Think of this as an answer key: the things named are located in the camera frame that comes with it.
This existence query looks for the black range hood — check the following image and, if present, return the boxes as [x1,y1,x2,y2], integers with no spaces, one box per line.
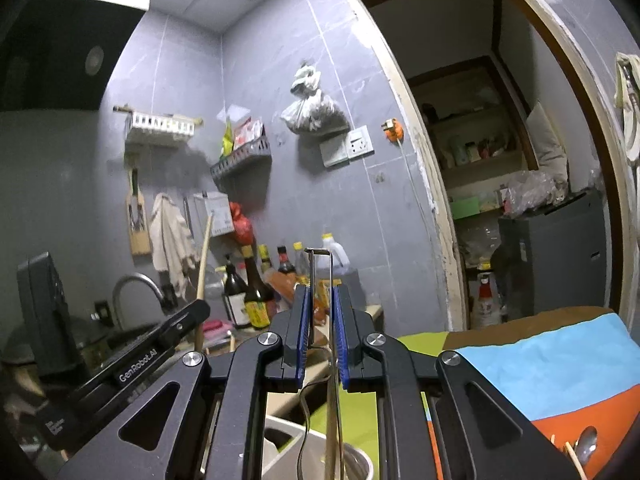
[0,0,151,112]

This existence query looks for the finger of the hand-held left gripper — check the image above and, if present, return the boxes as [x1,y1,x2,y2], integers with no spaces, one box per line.
[160,300,211,355]

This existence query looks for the colourful patchwork cloth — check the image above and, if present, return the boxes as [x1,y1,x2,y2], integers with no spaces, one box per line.
[265,305,640,480]

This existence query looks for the crumpled clear plastic bag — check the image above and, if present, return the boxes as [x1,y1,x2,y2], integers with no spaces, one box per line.
[502,170,569,219]

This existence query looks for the metal spoon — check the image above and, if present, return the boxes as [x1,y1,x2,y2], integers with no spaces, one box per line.
[574,426,600,467]

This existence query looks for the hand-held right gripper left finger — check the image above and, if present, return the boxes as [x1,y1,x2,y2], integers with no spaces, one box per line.
[57,282,314,480]

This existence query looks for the cream rubber gloves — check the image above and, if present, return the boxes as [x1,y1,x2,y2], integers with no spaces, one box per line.
[613,52,640,162]

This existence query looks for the wooden knife holder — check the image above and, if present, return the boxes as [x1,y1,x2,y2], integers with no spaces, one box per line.
[125,167,152,257]

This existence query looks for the white wall socket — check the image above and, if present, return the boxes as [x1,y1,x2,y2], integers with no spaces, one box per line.
[320,127,375,169]

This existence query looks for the small bottle yellow cap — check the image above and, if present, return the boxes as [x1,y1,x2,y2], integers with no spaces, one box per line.
[293,242,311,283]

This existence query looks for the green snack packet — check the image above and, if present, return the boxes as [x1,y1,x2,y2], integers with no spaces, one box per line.
[220,117,236,159]

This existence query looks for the dark grey cabinet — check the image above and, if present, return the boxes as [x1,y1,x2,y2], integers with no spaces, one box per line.
[497,190,614,322]

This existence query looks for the white wall box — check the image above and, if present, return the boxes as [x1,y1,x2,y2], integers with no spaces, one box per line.
[192,191,236,237]

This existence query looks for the dark bottle yellow label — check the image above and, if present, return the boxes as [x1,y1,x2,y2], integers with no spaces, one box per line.
[241,245,274,331]

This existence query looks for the wooden shelf unit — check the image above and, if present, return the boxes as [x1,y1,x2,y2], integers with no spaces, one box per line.
[407,57,539,222]

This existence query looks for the white slotted wall basket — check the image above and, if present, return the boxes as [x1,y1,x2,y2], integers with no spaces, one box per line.
[124,109,197,145]

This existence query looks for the beige towel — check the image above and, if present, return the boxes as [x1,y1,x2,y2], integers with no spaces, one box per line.
[148,192,197,287]

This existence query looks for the pink sponge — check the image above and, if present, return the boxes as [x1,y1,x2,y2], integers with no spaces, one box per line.
[202,319,234,342]

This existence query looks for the red snack packet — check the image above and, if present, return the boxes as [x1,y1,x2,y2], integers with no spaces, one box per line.
[234,118,266,153]

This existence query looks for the red plastic bag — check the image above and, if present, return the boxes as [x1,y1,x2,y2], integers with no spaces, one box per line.
[229,202,255,246]

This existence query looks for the small dark bottle red cap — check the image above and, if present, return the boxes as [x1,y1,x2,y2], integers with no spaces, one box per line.
[276,246,296,277]

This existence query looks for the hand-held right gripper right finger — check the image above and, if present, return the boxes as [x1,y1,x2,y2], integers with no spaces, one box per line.
[332,284,583,480]

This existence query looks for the white bottle red label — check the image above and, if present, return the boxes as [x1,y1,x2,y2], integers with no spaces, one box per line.
[472,270,504,331]

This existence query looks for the white plastic utensil basket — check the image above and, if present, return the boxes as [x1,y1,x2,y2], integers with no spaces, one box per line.
[262,414,375,480]

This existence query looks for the worn door frame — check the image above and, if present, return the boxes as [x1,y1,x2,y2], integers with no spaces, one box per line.
[342,0,640,334]

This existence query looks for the hanging clear plastic bag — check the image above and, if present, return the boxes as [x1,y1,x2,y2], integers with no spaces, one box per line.
[279,64,351,136]

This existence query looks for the grey wall shelf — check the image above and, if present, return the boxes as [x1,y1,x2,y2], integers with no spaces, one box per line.
[210,137,273,184]

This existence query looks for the dark bottle white label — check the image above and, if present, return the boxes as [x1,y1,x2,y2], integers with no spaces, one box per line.
[221,255,251,329]

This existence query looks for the wooden chopstick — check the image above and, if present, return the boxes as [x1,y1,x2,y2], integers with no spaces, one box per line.
[564,441,589,480]
[197,214,214,357]

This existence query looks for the curved metal faucet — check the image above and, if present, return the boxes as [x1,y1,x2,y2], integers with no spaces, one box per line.
[110,272,169,334]

